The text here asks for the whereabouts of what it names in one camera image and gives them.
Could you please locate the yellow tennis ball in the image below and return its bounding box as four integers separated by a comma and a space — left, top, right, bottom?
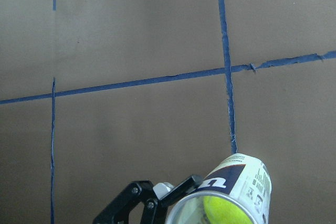
203, 196, 253, 224

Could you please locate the clear tennis ball can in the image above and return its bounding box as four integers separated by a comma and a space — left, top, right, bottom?
166, 153, 272, 224

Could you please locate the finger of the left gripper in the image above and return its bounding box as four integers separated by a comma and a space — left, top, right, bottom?
92, 174, 203, 223

